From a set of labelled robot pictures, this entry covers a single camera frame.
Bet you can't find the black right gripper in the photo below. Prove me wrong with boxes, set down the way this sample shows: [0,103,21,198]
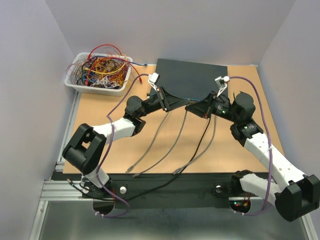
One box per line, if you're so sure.
[184,90,240,123]

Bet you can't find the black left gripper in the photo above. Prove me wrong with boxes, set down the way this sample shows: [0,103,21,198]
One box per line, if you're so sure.
[138,86,189,118]

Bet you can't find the teal network switch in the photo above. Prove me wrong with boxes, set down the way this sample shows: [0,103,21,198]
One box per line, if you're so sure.
[155,58,228,101]

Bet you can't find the grey ethernet cable short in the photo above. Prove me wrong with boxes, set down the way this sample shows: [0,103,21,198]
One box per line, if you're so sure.
[132,111,187,178]

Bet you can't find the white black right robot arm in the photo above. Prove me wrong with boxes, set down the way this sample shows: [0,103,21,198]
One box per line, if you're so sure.
[185,92,320,222]

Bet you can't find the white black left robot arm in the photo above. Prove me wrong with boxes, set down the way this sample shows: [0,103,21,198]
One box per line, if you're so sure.
[62,87,190,197]

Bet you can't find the white plastic basket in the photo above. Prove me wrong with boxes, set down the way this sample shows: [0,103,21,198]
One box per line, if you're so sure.
[64,52,133,97]

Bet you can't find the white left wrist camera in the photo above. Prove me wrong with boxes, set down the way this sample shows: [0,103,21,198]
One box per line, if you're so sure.
[147,72,160,91]

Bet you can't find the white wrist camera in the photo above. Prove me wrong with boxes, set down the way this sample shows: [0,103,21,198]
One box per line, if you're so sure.
[147,72,160,91]
[214,76,230,98]

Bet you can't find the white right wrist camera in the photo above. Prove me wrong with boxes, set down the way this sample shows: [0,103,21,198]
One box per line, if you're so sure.
[214,76,230,98]

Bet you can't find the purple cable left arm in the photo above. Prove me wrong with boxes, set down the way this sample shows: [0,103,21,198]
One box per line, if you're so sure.
[93,73,152,218]

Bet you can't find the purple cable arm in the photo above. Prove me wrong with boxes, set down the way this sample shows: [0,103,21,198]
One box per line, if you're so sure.
[93,73,152,218]
[227,76,276,216]

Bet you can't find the tangled coloured wires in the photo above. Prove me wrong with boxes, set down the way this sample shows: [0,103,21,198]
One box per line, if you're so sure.
[65,44,148,90]

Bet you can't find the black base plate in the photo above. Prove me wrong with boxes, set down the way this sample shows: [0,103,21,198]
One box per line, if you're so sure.
[51,169,271,210]

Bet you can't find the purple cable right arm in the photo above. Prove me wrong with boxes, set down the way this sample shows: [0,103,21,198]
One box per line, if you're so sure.
[227,76,276,216]

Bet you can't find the aluminium frame rail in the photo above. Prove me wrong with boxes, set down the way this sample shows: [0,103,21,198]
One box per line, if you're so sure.
[29,92,81,240]

